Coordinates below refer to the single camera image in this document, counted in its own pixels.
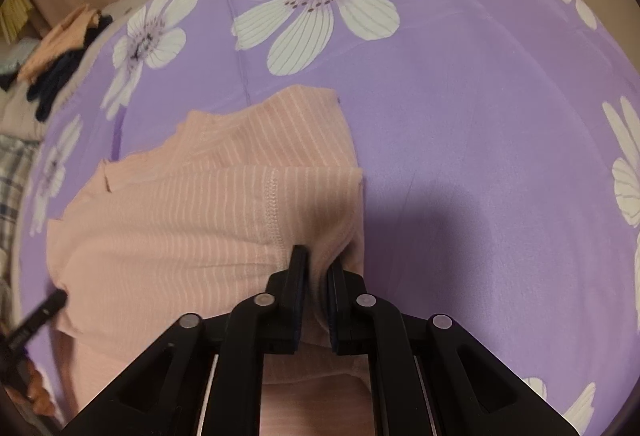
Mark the pink striped long-sleeve shirt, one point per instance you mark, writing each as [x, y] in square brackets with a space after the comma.
[175, 226]

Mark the folded pink clothes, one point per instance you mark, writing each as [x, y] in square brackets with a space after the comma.
[55, 46]

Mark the person's left hand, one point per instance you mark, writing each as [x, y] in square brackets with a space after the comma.
[40, 391]

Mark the purple floral sheet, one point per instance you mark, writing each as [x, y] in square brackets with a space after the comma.
[450, 141]

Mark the grey pillow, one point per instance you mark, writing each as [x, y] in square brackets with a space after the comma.
[15, 116]

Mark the yellow fringed cloth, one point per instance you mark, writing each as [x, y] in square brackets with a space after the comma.
[15, 16]

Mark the dark navy clothes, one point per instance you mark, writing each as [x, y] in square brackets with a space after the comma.
[55, 79]

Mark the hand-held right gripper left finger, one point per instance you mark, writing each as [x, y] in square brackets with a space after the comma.
[299, 301]

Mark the grey plaid quilt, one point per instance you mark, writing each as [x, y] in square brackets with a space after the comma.
[12, 176]

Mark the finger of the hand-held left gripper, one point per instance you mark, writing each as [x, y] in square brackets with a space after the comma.
[42, 313]

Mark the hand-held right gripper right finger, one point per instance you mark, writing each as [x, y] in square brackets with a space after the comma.
[334, 311]

